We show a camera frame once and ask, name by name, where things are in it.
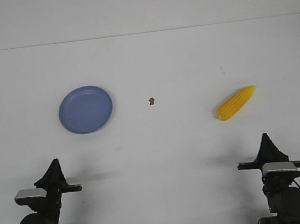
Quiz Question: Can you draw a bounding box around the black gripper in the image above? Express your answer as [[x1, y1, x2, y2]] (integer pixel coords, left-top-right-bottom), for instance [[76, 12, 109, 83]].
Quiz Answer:
[[34, 159, 82, 210], [237, 133, 300, 184]]

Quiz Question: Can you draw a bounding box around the yellow corn cob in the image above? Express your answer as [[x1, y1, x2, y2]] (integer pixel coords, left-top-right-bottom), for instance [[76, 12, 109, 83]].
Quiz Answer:
[[216, 85, 256, 121]]

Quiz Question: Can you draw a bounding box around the blue round plate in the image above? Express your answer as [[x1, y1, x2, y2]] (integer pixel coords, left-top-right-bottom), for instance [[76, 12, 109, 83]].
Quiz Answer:
[[58, 85, 113, 134]]

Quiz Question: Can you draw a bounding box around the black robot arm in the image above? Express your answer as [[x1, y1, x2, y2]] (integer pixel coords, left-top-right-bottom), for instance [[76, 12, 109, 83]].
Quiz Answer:
[[237, 133, 300, 224], [14, 159, 82, 224]]

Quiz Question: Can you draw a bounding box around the small brown table stain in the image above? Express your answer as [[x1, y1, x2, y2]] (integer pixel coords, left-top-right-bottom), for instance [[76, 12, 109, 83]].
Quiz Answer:
[[149, 97, 155, 105]]

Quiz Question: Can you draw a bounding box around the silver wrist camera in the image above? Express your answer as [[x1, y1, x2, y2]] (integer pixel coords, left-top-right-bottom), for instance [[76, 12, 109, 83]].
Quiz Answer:
[[261, 162, 299, 177], [14, 188, 47, 206]]

